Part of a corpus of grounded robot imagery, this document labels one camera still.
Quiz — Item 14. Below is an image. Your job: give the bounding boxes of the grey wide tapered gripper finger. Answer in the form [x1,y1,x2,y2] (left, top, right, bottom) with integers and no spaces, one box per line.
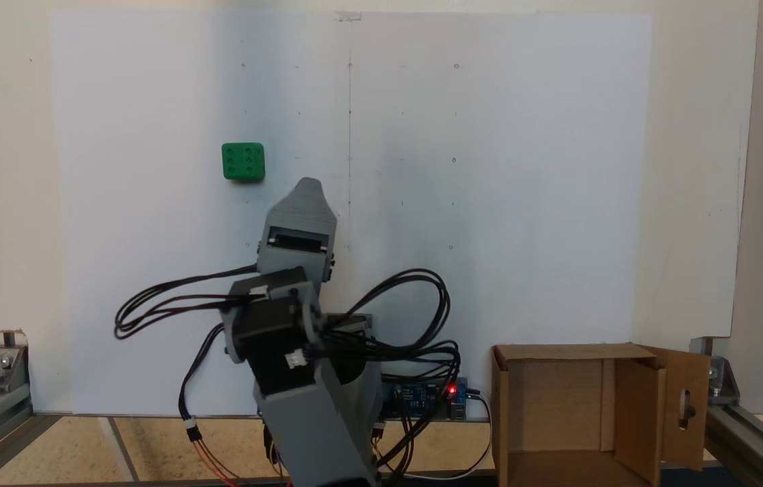
[267,177,339,235]

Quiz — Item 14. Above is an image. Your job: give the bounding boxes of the green die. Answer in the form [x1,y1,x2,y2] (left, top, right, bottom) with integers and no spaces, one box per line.
[221,142,266,182]

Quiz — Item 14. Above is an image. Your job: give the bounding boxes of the circuit board with blue terminal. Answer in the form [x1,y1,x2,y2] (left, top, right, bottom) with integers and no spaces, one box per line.
[380,374,471,423]

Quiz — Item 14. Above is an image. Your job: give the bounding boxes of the brown cardboard box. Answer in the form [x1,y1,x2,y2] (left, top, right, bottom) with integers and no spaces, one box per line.
[490,342,712,487]

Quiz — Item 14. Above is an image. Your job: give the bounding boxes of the thin black gripper wire loop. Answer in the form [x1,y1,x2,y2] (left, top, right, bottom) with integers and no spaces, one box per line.
[114,266,267,340]

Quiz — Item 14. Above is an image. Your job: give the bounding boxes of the thin black arm wires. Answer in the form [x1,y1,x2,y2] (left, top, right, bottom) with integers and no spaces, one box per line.
[324,269,461,407]

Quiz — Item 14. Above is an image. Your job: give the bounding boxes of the black motor cable on table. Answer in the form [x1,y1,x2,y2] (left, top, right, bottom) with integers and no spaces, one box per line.
[179,323,228,444]

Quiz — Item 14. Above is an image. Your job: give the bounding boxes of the red jumper wire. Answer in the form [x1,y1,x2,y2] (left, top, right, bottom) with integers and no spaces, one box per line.
[193,436,241,487]

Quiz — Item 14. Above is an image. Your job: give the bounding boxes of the white cable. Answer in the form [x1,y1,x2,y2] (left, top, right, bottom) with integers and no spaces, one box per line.
[375,391,494,482]

